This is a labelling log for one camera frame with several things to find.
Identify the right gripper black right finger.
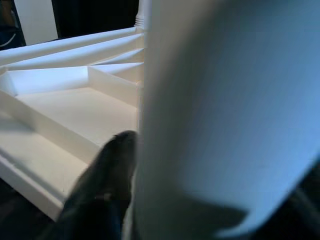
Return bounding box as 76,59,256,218
239,159,320,240

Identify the white plastic table leg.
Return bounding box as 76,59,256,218
134,0,151,32
124,0,320,240

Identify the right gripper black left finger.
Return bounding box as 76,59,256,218
37,129,140,240

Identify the white plastic table top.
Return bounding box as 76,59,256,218
0,26,146,222

